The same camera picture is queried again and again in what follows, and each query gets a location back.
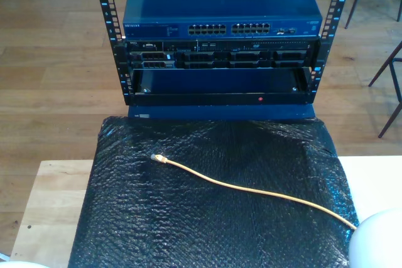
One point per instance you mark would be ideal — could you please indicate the black rack shelf tray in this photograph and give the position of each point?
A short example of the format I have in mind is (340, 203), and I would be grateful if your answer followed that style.
(204, 98)

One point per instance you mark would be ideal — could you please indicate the black rack server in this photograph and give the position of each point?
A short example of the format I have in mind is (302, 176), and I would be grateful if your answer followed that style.
(220, 57)

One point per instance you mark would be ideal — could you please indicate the black bubble-wrap mat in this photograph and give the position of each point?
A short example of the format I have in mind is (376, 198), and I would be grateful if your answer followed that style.
(188, 217)

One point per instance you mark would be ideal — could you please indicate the dark metal-legged chair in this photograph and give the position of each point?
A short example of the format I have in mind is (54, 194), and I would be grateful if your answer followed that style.
(384, 66)

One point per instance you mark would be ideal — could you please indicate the blue rack base plate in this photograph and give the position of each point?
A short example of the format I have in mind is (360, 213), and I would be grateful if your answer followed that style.
(220, 112)

